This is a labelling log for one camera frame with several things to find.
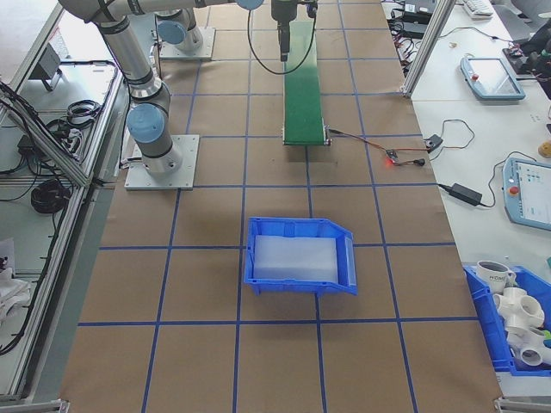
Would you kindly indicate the white keyboard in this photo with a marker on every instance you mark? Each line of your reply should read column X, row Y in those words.
column 478, row 8

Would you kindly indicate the white PVC elbow fitting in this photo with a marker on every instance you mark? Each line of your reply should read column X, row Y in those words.
column 527, row 350

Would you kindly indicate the small black switch box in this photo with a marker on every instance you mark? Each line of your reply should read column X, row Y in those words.
column 433, row 142

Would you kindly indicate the grey box on stand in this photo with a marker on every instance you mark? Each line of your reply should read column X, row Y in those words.
column 45, row 64

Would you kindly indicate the white crumpled cloth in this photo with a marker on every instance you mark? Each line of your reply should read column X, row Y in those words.
column 13, row 292

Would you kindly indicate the green conveyor belt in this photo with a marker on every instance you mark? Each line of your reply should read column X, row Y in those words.
column 303, row 107

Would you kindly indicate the slanted aluminium profile post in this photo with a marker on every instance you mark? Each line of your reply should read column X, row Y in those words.
column 425, row 47

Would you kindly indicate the white PVC cross fitting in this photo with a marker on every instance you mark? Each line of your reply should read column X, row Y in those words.
column 516, row 305

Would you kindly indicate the small circuit board red LED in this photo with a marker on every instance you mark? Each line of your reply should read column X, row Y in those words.
column 391, row 155

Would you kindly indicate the teach pendant blank screen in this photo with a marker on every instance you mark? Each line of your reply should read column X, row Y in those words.
column 493, row 77

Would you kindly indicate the black power adapter brick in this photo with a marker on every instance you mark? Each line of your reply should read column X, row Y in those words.
column 466, row 193

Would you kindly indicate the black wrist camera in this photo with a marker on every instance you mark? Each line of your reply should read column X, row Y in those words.
column 309, row 8

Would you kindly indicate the blue open-front storage bin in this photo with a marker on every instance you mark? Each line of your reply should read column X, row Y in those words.
column 254, row 284

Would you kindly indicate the black power supply unit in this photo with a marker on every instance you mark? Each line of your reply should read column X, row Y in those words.
column 417, row 10

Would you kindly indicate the teach pendant lit screen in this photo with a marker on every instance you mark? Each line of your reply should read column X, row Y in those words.
column 529, row 193

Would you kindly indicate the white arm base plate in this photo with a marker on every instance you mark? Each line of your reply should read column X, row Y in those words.
column 185, row 172
column 206, row 45

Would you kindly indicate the white printed mug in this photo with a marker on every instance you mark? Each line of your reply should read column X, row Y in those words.
column 490, row 275

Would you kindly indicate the V-shaped metal bar frame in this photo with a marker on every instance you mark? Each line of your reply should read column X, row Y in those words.
column 51, row 150

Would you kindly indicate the blue bin with fittings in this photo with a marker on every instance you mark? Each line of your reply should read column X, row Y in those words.
column 486, row 331

